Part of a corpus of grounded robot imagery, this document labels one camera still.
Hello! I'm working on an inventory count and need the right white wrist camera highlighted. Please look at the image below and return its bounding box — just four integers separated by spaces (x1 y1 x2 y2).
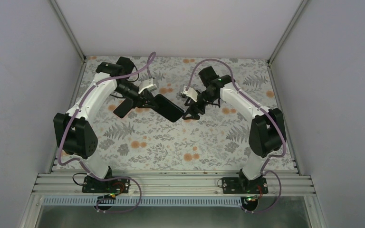
181 86 199 102

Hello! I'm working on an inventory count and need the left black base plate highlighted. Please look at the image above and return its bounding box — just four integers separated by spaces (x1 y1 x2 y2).
81 176 130 194

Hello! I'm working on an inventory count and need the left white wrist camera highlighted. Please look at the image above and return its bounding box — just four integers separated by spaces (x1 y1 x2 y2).
138 78 157 94

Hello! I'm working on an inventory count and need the floral patterned mat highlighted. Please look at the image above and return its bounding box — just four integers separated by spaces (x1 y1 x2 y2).
78 56 277 171

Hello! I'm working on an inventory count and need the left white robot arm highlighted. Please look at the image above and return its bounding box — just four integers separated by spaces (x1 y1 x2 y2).
53 52 156 192

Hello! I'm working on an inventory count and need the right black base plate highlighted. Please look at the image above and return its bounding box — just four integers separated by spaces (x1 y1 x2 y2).
221 177 269 194

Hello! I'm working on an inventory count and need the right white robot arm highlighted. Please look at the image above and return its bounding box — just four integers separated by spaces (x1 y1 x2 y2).
182 66 287 193

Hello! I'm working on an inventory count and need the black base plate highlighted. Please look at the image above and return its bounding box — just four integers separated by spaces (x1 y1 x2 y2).
221 177 269 194
81 176 130 194

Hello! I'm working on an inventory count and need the white slotted cable duct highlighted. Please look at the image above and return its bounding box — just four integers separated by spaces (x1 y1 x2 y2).
42 196 257 207

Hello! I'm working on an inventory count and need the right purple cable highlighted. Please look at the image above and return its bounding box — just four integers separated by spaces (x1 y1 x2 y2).
184 58 287 214

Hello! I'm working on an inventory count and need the aluminium mounting rail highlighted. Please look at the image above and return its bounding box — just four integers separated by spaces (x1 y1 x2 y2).
32 170 316 197

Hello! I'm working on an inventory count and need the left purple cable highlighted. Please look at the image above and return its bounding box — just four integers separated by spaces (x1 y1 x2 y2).
57 52 157 214

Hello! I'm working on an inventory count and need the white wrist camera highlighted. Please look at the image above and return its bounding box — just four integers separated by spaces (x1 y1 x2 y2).
138 78 157 94
181 86 199 102

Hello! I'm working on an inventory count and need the purple cable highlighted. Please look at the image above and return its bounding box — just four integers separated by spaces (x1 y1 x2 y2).
184 58 287 214
57 52 157 214

